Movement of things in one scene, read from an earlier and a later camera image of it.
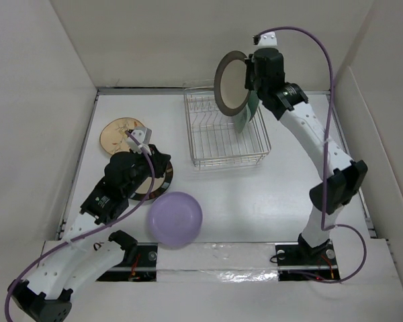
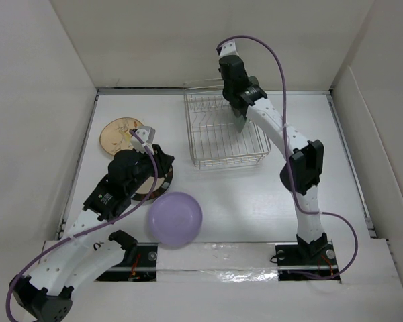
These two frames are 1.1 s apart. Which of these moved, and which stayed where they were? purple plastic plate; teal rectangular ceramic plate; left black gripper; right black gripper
Moved: right black gripper
Stayed: teal rectangular ceramic plate; purple plastic plate; left black gripper
